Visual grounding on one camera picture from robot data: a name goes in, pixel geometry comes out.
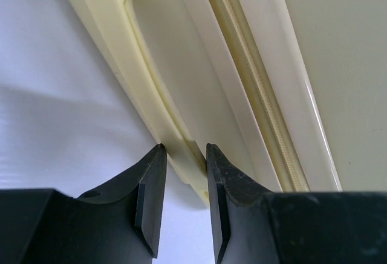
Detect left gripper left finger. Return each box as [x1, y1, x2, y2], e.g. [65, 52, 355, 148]
[1, 144, 166, 263]

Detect yellow hard-shell suitcase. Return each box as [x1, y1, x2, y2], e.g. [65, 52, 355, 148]
[69, 0, 386, 202]

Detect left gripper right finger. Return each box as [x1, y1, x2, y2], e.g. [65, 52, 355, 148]
[206, 144, 386, 263]

